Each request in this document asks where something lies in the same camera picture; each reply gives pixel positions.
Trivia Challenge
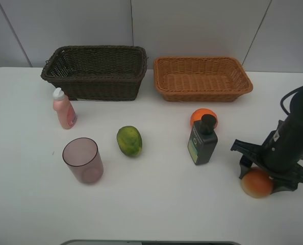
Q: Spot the orange tangerine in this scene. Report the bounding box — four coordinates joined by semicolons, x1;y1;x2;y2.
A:
190;108;218;128

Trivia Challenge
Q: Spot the dark brown wicker basket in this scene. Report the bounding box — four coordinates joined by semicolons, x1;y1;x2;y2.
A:
41;45;147;101

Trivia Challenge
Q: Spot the green mango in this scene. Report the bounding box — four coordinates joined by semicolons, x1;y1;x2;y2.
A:
116;126;142;157

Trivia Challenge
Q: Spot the light brown wicker basket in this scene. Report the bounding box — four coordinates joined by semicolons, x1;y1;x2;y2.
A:
154;57;253;102

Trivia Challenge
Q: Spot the pink bottle white cap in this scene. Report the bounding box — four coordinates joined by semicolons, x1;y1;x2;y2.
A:
53;87;77;130

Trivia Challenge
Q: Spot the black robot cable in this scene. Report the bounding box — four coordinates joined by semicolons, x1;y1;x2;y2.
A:
280;82;303;115

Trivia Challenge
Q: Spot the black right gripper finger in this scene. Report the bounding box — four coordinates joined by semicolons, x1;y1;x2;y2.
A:
270;176;298;193
239;156;253;179

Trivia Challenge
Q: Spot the red yellow peach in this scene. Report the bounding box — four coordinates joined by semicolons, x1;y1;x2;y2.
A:
241;167;274;199

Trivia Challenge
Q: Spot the dark green pump bottle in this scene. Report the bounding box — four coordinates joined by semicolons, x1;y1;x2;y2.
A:
188;114;218;166

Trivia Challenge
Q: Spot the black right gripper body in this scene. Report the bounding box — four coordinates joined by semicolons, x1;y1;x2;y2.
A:
231;119;303;191

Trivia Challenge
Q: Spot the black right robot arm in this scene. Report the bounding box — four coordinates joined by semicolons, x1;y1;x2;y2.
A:
231;86;303;193

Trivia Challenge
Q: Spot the translucent purple plastic cup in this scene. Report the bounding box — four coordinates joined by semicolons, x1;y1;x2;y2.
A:
62;137;104;184

